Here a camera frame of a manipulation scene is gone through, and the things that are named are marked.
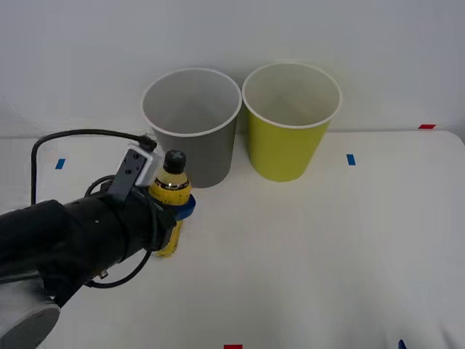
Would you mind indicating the yellow-green plastic waste bin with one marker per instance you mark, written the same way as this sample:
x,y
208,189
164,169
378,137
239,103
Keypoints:
x,y
283,152

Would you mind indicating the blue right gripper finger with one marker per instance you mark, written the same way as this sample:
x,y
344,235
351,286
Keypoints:
x,y
402,345

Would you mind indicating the yellow bottle with black cap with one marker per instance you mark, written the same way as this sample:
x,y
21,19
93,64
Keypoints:
x,y
171,185

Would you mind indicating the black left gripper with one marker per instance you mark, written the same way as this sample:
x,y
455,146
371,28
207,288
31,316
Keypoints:
x,y
141,225

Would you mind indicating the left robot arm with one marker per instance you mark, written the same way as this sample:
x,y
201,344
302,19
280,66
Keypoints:
x,y
54,236

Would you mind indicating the grey plastic waste bin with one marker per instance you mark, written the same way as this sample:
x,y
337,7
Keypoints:
x,y
210,156

